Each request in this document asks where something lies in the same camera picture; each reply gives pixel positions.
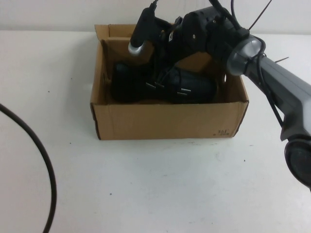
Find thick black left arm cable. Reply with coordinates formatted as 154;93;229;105
0;103;57;233

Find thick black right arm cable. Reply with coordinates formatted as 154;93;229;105
208;0;246;33

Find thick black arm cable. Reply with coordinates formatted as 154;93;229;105
208;0;246;33
0;103;57;233

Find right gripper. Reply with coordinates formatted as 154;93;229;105
155;9;216;73

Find black silver-tipped wrist camera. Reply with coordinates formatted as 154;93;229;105
127;7;158;61

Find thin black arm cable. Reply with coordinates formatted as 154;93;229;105
257;55;285;127

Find black knit sneaker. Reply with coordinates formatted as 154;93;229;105
110;62;219;105

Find brown cardboard shoe box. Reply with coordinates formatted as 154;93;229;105
90;23;249;141

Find black zip tie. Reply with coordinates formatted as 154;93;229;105
247;0;272;32

